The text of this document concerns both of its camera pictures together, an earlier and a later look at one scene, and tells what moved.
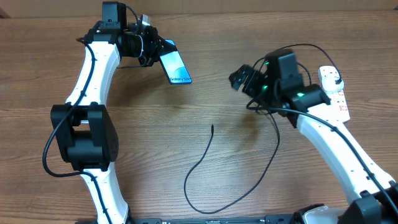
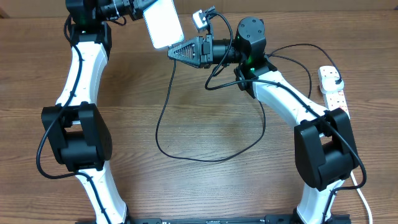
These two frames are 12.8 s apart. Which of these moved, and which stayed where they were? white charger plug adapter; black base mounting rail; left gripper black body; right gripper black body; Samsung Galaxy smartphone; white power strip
Moved: right gripper black body; Samsung Galaxy smartphone; left gripper black body
Stayed: white power strip; black base mounting rail; white charger plug adapter
